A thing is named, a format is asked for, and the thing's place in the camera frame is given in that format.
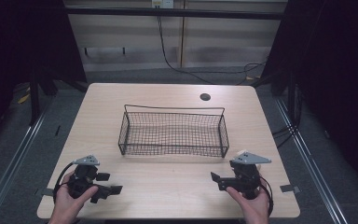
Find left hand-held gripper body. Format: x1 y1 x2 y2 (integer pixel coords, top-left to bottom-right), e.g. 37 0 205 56
65 154 103 200

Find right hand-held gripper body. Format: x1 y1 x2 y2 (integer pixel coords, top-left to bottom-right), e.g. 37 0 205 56
228 149 272 201

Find black wire mesh basket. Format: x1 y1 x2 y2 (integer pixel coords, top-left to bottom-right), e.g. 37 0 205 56
117 104 230 159

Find person's left hand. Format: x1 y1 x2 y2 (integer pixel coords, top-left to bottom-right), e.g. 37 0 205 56
48 171 100 224

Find person's right hand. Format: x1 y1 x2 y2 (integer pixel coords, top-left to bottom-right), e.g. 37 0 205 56
226 183 271 224

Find grey tape strip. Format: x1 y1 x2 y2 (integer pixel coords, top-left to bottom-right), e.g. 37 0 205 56
34 188 56 197
280 184 302 193

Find black metal stand leg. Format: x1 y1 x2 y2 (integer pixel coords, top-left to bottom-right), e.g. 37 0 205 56
28 69 42 127
286 72 304 129

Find yellow floor tape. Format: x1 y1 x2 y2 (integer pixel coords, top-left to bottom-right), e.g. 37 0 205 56
17 87 32 105

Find black curtain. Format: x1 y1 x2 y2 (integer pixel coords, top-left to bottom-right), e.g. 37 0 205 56
0 0 88 150
259 0 358 190

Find black horizontal metal bar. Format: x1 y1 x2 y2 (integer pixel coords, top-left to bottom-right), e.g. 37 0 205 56
64 7 284 21

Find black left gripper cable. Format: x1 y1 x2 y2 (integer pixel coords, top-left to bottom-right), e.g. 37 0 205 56
52 161 76 203

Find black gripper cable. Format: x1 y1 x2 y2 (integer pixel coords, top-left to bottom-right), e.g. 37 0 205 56
52 161 76 203
258 175 275 217

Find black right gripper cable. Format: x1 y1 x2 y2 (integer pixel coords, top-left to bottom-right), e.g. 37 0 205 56
258 175 275 217

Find black floor cables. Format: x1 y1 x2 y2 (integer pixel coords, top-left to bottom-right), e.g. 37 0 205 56
271 122 300 149

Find metal floor rail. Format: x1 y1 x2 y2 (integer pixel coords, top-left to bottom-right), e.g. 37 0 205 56
274 98 350 224
0 105 51 224

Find long black wall cable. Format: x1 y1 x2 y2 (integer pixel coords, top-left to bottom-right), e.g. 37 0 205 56
157 14 269 86

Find white wall socket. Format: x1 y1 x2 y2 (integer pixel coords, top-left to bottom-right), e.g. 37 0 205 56
151 0 175 9

